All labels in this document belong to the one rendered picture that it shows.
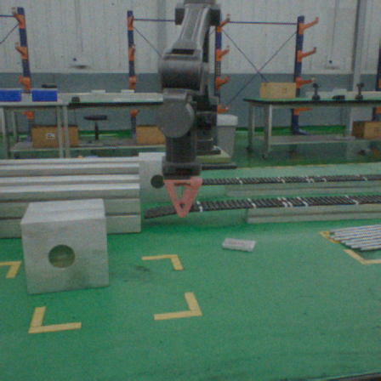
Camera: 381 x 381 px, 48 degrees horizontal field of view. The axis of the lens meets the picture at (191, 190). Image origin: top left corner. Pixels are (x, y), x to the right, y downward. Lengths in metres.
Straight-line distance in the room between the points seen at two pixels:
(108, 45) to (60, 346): 8.09
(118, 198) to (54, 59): 7.77
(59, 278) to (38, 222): 0.08
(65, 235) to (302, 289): 0.31
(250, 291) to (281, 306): 0.05
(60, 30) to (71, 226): 7.98
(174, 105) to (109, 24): 7.81
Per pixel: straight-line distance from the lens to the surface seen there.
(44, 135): 5.71
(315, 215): 0.85
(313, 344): 0.48
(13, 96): 3.85
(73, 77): 8.42
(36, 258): 0.57
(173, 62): 0.75
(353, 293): 0.59
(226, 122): 5.85
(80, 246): 0.56
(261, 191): 1.00
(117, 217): 0.75
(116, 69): 8.40
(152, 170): 0.92
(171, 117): 0.68
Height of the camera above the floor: 1.04
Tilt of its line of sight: 15 degrees down
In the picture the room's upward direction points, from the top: straight up
